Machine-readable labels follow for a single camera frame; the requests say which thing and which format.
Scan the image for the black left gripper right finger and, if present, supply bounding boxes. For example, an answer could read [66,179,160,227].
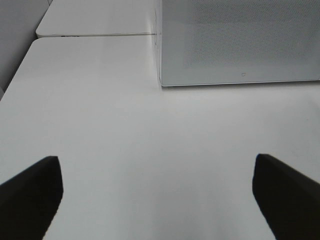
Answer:
[252,153,320,240]

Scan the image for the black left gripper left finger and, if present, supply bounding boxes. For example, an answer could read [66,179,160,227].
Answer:
[0,156,64,240]

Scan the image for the white microwave door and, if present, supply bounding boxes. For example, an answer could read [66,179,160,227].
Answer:
[159,0,320,87]

